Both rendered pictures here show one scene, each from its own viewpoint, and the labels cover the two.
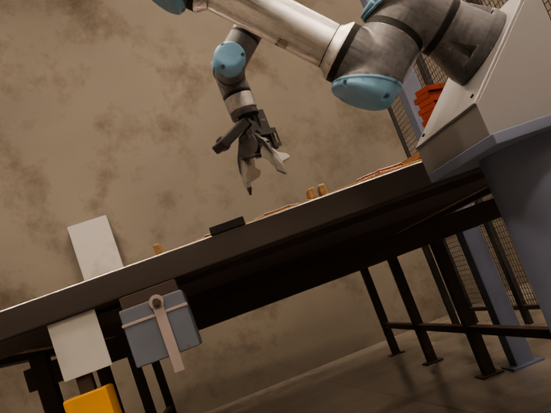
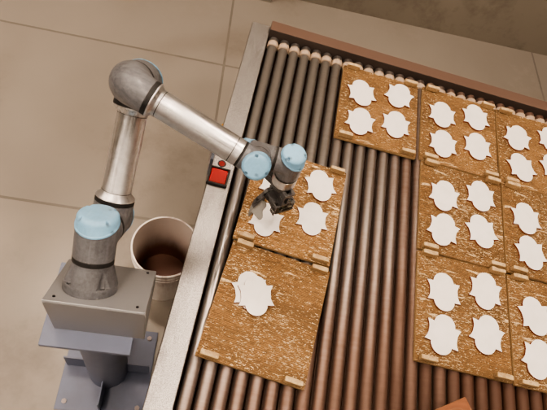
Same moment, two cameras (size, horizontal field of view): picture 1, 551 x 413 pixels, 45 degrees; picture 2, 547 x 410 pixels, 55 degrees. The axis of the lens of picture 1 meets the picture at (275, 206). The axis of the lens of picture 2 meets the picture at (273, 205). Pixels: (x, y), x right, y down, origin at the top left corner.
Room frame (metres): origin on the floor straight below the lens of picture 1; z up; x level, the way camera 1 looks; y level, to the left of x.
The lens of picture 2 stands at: (1.58, -0.94, 2.56)
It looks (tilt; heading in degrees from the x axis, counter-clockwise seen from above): 58 degrees down; 86
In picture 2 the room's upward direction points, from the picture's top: 24 degrees clockwise
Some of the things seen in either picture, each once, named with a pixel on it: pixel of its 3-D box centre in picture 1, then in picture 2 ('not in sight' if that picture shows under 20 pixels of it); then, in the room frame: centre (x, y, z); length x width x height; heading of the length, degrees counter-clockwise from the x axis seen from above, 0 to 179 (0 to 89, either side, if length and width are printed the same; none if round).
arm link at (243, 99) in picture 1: (240, 106); (285, 177); (1.64, -0.01, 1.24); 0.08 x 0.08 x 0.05
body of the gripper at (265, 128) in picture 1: (254, 133); (280, 193); (1.65, -0.01, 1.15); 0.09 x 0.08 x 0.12; 133
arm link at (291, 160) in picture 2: (230, 77); (290, 163); (1.64, -0.01, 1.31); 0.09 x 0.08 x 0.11; 5
